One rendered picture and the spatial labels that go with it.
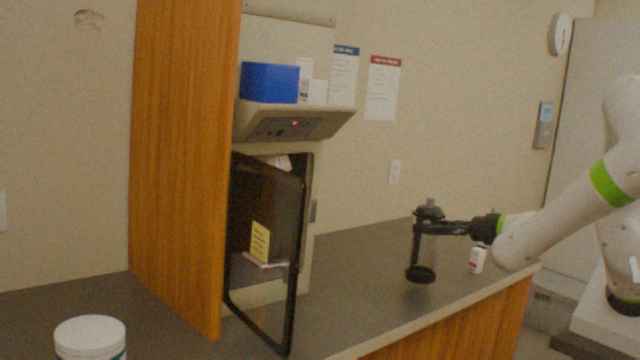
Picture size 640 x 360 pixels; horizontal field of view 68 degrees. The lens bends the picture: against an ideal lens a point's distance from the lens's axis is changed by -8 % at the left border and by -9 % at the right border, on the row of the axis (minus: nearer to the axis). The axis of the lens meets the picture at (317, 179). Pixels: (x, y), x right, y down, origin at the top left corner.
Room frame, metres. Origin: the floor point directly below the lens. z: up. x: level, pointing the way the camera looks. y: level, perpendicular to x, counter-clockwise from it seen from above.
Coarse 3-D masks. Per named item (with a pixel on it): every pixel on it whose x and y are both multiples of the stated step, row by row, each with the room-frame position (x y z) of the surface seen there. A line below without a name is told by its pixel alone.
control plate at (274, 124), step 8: (264, 120) 1.18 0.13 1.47; (272, 120) 1.19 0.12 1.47; (280, 120) 1.21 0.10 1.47; (288, 120) 1.23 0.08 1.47; (296, 120) 1.24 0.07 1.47; (304, 120) 1.26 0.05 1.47; (312, 120) 1.28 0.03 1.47; (320, 120) 1.30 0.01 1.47; (256, 128) 1.19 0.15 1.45; (264, 128) 1.21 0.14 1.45; (272, 128) 1.22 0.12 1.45; (280, 128) 1.24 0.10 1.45; (288, 128) 1.26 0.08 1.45; (296, 128) 1.28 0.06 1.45; (304, 128) 1.29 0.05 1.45; (312, 128) 1.31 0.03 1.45; (256, 136) 1.22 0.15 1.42; (264, 136) 1.24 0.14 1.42; (272, 136) 1.25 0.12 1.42; (280, 136) 1.27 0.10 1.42; (288, 136) 1.29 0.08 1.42; (296, 136) 1.31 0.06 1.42; (304, 136) 1.33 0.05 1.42
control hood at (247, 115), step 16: (240, 112) 1.18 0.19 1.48; (256, 112) 1.14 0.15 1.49; (272, 112) 1.17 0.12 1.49; (288, 112) 1.20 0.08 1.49; (304, 112) 1.23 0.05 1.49; (320, 112) 1.27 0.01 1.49; (336, 112) 1.30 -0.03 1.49; (352, 112) 1.34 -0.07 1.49; (240, 128) 1.17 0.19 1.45; (320, 128) 1.34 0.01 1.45; (336, 128) 1.38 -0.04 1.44
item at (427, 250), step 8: (432, 216) 1.50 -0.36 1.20; (440, 224) 1.53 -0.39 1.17; (416, 240) 1.53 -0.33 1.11; (424, 240) 1.51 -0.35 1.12; (432, 240) 1.51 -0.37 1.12; (416, 248) 1.52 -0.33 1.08; (424, 248) 1.51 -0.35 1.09; (432, 248) 1.51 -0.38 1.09; (408, 256) 1.56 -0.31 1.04; (416, 256) 1.52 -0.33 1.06; (424, 256) 1.51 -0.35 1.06; (432, 256) 1.51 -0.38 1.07; (408, 264) 1.54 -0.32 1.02; (416, 264) 1.52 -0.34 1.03; (424, 264) 1.51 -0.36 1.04; (432, 264) 1.52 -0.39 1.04; (416, 272) 1.51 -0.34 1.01; (424, 272) 1.51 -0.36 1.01; (432, 272) 1.52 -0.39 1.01
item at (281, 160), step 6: (252, 156) 1.34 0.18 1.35; (258, 156) 1.34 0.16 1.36; (264, 156) 1.34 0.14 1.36; (270, 156) 1.34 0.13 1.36; (276, 156) 1.35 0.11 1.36; (282, 156) 1.37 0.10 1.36; (288, 156) 1.42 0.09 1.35; (270, 162) 1.34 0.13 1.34; (276, 162) 1.35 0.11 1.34; (282, 162) 1.36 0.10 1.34; (288, 162) 1.39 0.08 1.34; (282, 168) 1.36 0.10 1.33; (288, 168) 1.38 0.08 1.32
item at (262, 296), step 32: (256, 160) 1.10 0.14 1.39; (256, 192) 1.10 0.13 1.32; (288, 192) 0.99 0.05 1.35; (288, 224) 0.98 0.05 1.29; (288, 256) 0.98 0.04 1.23; (256, 288) 1.07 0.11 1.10; (288, 288) 0.97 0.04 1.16; (256, 320) 1.06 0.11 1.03; (288, 320) 0.96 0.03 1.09; (288, 352) 0.96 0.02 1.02
